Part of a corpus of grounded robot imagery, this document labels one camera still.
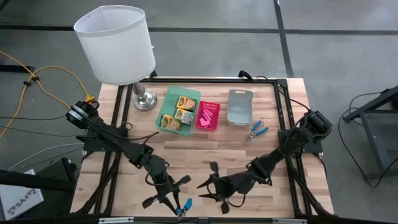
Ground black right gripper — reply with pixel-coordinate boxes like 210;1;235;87
196;161;249;215

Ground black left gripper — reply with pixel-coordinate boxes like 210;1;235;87
142;175;192;217

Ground blue-handled pliers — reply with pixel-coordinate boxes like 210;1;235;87
244;120;269;141
175;197;193;220

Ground plastic-wrapped crayon box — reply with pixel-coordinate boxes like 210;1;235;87
173;108;196;126

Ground yellow green crayon box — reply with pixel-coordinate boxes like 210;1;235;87
159;114;182;132
175;96;197;112

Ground green plastic tray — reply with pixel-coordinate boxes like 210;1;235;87
154;86;202;137

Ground red slotted plastic basket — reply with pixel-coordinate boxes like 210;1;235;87
195;100;221;131

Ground grey plastic bin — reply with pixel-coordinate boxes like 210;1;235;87
226;89;254;128

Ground black equipment stand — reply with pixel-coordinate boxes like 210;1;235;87
0;157;77;192

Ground white box with black print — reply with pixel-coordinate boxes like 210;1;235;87
0;169;44;221

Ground white shade table lamp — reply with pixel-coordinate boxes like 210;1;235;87
73;4;158;112

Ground black side table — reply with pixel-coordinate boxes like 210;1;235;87
341;84;398;181

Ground black floor bar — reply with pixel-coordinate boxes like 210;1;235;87
0;64;35;74

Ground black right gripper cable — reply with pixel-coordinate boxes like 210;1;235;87
206;183;248;208

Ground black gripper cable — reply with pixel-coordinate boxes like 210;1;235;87
206;183;248;208
102;123;170;187

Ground silver aluminium rail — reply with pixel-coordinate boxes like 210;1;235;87
272;218;308;224
98;217;134;224

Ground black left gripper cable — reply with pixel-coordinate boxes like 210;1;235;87
102;123;170;187

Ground black aluminium table frame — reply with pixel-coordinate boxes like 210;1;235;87
71;77;335;224

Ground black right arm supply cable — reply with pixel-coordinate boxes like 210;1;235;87
238;70;312;113

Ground yellow extension cable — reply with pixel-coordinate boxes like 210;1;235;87
0;50;96;140

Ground black looped floor cable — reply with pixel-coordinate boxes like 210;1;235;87
337;91;398;189

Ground white floor cable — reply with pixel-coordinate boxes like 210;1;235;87
7;142;85;172

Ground thin black floor cable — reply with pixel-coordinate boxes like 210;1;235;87
0;125;79;138
0;108;82;121

